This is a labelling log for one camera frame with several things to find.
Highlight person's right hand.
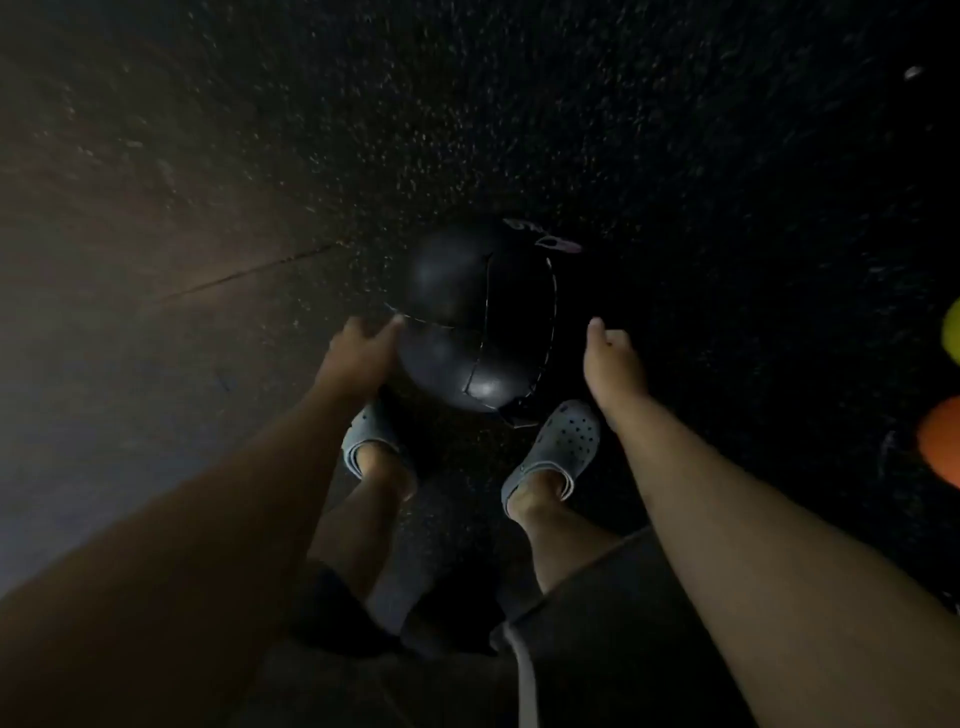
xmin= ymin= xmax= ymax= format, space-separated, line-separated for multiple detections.
xmin=583 ymin=316 xmax=651 ymax=431

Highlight person's left hand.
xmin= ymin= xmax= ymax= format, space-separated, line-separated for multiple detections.
xmin=311 ymin=314 xmax=411 ymax=407

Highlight black white-stitched medicine ball purple tag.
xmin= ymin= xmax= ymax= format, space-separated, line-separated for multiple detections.
xmin=386 ymin=215 xmax=585 ymax=430

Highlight person's right forearm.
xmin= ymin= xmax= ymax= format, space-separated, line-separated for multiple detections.
xmin=608 ymin=391 xmax=960 ymax=728

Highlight person's left forearm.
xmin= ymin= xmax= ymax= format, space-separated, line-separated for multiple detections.
xmin=0 ymin=386 xmax=373 ymax=728

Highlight person's left leg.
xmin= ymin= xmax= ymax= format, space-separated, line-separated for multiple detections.
xmin=307 ymin=442 xmax=419 ymax=601

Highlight person's leg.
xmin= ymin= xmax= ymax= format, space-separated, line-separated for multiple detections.
xmin=307 ymin=442 xmax=419 ymax=601
xmin=506 ymin=479 xmax=624 ymax=594

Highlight person's right leg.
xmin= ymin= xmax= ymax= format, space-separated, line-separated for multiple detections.
xmin=506 ymin=479 xmax=624 ymax=594

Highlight grey left clog shoe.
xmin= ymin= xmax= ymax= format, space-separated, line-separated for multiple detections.
xmin=341 ymin=397 xmax=418 ymax=481

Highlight grey clog shoe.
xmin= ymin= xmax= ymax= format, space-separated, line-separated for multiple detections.
xmin=341 ymin=397 xmax=418 ymax=481
xmin=500 ymin=399 xmax=601 ymax=519

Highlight grey right clog shoe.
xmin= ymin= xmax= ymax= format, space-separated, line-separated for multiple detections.
xmin=500 ymin=399 xmax=601 ymax=519

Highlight grey shorts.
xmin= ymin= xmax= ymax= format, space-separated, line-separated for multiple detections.
xmin=224 ymin=524 xmax=759 ymax=728

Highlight small orange kettlebell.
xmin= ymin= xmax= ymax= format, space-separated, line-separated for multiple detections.
xmin=916 ymin=395 xmax=960 ymax=489

